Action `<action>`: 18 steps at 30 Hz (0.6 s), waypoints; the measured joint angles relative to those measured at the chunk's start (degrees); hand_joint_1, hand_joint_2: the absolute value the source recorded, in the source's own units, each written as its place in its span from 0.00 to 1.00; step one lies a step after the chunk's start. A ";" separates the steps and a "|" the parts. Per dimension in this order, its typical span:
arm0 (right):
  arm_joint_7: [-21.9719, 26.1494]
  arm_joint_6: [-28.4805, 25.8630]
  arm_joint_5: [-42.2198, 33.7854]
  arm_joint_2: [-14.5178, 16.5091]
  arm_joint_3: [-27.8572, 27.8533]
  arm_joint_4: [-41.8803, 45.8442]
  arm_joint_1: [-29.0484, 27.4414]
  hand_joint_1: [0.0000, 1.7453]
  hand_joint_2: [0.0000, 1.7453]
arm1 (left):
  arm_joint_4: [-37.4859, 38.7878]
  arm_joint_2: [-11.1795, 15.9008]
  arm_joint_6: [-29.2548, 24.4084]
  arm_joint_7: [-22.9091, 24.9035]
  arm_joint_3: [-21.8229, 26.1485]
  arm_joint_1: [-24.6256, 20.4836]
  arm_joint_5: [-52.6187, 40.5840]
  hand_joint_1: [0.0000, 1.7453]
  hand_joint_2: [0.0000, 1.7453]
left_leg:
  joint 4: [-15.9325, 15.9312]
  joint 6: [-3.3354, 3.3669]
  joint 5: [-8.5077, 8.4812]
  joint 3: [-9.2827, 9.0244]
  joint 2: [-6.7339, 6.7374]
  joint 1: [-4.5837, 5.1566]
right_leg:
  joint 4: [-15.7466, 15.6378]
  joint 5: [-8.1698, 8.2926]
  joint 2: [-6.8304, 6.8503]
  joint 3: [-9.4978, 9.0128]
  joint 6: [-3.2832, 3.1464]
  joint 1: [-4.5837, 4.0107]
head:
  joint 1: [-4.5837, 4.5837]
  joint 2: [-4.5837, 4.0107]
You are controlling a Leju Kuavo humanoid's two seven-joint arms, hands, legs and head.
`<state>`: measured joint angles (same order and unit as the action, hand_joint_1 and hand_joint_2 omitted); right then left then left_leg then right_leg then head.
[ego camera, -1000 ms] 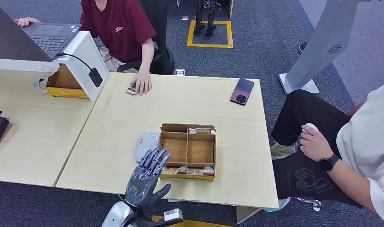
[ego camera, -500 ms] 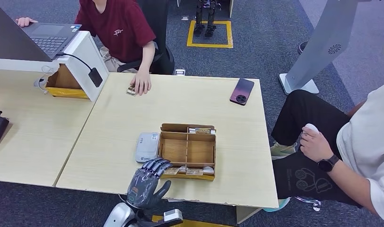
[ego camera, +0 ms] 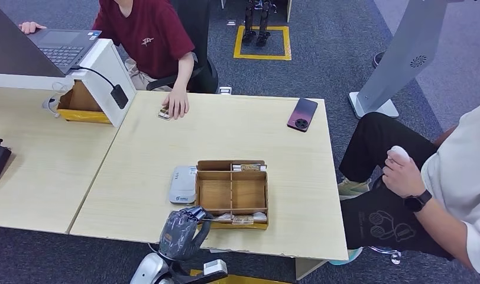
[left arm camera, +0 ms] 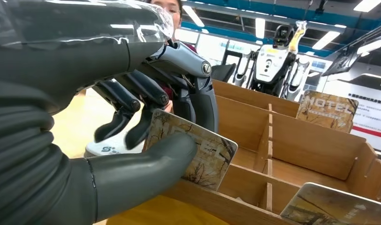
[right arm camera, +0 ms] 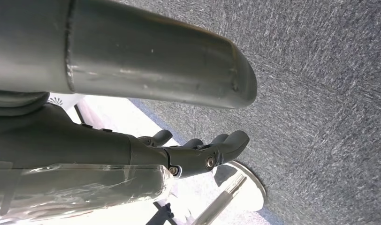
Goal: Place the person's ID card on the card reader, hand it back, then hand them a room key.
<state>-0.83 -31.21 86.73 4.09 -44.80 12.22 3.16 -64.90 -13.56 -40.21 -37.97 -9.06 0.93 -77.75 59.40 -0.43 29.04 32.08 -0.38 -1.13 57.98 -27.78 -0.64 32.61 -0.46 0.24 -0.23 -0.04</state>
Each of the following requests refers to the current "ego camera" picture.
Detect white kiosk stand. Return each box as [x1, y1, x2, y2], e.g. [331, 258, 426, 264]
[348, 0, 466, 120]

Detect white desk leg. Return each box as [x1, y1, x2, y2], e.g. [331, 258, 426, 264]
[294, 256, 329, 282]

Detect yellow floor tape square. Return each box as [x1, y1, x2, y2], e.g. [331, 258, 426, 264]
[232, 25, 293, 62]

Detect person's right hand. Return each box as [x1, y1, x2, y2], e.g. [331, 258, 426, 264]
[19, 21, 47, 36]

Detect dark grey laptop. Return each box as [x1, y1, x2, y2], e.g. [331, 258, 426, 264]
[0, 0, 103, 78]

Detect olive shoe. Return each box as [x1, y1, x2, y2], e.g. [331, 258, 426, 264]
[336, 176, 372, 199]

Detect black humanoid robot legs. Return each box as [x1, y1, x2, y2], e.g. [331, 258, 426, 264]
[241, 0, 274, 48]

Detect person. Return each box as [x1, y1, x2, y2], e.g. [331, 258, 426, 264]
[18, 0, 197, 121]
[337, 40, 480, 275]

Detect white cable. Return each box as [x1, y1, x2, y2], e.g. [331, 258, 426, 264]
[41, 81, 74, 118]

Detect wooden compartment organiser box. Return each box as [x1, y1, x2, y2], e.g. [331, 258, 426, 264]
[194, 159, 270, 231]

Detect white handheld clicker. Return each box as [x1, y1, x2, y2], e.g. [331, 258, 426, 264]
[386, 145, 411, 164]

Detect black hub cable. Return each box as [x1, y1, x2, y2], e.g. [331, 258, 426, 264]
[69, 64, 118, 89]

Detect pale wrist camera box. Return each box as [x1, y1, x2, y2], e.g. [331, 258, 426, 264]
[172, 259, 229, 284]

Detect black office chair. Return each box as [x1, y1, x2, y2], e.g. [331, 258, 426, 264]
[145, 0, 220, 95]

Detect person's left hand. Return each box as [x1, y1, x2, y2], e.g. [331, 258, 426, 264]
[161, 86, 190, 121]
[381, 150, 427, 199]

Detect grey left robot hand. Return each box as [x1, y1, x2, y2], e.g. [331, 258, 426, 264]
[158, 205, 214, 262]

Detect maroon smartphone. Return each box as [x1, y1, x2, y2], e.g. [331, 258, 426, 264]
[286, 97, 319, 133]

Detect cardboard box with yellow tape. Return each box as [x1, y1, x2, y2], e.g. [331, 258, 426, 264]
[56, 79, 113, 125]

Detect chrome chair base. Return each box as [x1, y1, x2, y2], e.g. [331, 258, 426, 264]
[367, 244, 403, 266]

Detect black wristwatch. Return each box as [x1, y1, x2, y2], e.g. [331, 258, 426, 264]
[403, 189, 434, 214]

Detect black USB hub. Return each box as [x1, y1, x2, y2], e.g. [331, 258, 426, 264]
[109, 83, 129, 111]

